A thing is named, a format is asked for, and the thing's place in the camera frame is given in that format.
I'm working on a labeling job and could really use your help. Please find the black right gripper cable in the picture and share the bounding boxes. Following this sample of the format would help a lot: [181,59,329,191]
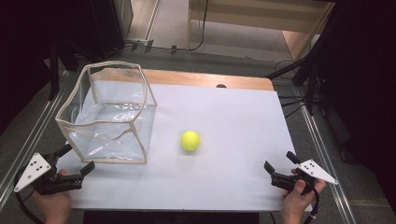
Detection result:
[305,186,321,224]

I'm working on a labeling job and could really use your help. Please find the yellow tennis ball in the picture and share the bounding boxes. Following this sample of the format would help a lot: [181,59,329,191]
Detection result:
[180,130,202,152]

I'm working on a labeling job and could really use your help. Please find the white table sheet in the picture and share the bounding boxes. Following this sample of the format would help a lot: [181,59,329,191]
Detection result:
[57,83,313,213]

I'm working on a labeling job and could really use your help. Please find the black hanging cable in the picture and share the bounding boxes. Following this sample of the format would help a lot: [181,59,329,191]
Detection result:
[170,0,210,53]

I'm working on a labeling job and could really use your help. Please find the metal floor rail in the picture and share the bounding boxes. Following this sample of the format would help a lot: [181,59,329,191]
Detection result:
[293,88,359,224]
[0,70,69,204]

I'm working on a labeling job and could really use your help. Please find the black metal stand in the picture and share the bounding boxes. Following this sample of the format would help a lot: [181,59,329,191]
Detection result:
[46,40,79,101]

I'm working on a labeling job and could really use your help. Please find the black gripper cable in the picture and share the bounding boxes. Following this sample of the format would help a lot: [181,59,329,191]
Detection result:
[13,166,46,224]
[305,186,321,224]

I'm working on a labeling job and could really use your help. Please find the person's left hand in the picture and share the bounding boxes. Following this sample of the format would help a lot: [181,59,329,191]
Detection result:
[32,189,73,224]

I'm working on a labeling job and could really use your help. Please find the person's right hand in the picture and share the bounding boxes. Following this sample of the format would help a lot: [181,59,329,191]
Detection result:
[280,178,327,224]

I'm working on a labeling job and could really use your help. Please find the light wooden desk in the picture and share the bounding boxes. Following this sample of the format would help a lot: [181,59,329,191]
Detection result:
[186,0,336,63]

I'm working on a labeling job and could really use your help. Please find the black floor cable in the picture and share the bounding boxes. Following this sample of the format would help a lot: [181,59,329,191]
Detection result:
[274,59,313,119]

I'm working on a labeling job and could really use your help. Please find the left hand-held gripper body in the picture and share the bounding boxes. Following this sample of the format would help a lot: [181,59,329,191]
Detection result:
[13,152,84,196]

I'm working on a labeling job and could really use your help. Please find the black tripod stand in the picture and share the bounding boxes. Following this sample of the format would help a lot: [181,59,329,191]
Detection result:
[265,0,335,117]

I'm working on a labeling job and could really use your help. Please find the clear plastic box beige trim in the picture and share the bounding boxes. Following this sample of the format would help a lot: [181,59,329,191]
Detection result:
[54,60,158,165]

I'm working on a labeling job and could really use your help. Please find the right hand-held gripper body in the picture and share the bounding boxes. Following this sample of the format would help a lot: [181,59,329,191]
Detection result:
[270,159,339,195]

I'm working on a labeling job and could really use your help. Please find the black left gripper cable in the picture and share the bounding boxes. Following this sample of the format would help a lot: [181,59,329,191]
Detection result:
[13,166,46,224]

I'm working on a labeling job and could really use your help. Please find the wooden table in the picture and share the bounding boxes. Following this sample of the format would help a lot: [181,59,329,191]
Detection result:
[140,68,276,92]

